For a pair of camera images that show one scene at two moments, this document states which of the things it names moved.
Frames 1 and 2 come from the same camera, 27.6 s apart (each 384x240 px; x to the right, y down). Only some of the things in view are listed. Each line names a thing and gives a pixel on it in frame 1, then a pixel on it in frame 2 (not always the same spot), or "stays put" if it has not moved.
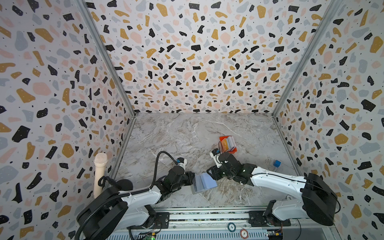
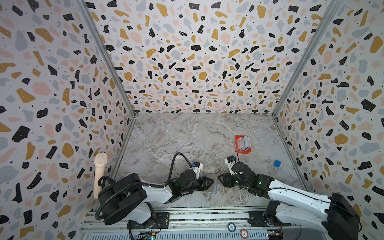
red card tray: [227, 144] to [241, 151]
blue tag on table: [277, 163] stays put
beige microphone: [100, 162] stays put
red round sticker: [244, 233] stays put
